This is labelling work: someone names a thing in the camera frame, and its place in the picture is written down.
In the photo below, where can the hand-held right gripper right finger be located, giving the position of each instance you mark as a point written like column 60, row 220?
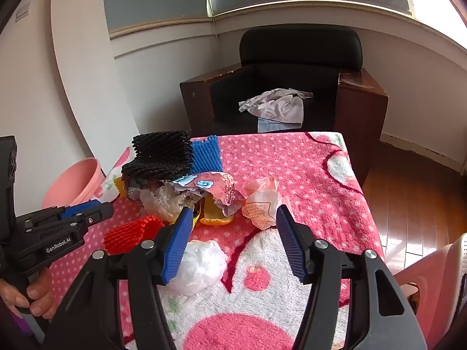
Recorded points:
column 292, row 248

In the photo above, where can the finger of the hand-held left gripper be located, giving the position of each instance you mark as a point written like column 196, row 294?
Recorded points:
column 100, row 213
column 78, row 209

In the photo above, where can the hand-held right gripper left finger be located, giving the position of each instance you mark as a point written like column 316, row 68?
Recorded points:
column 177, row 251

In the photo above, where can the pink plastic bucket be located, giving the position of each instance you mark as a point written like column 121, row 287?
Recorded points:
column 73, row 182

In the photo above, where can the white plastic bag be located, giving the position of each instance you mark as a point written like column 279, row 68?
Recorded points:
column 204, row 266

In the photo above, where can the red foam net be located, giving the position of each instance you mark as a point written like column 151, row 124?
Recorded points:
column 127, row 233

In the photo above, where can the orange peel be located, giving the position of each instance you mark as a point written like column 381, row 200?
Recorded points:
column 215, row 217

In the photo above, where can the pink white plastic wrapper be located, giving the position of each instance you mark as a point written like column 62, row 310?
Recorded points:
column 261, row 204

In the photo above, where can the clear plastic bag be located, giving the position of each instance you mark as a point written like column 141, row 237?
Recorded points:
column 160, row 200

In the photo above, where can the blue patterned snack wrapper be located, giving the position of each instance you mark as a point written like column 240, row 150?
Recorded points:
column 208, row 184

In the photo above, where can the black foam net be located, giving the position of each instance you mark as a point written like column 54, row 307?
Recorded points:
column 160, row 156

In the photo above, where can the blue plastic straws bundle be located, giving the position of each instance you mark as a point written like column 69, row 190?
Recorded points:
column 206, row 155

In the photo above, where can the person's left hand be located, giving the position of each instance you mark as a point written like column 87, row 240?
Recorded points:
column 42, row 295

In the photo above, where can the pink polka dot blanket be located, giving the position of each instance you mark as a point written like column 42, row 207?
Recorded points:
column 310, row 175

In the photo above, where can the crumpled pale cloth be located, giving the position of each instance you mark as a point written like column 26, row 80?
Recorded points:
column 281, row 111

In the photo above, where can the pink plastic stool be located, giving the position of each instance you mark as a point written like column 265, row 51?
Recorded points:
column 434, row 280

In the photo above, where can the white perforated plastic object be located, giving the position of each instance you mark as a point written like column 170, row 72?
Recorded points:
column 462, row 248

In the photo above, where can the black leather armchair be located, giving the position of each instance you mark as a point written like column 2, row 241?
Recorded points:
column 299, row 47

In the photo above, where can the white wall plate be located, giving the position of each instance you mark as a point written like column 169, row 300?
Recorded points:
column 22, row 11

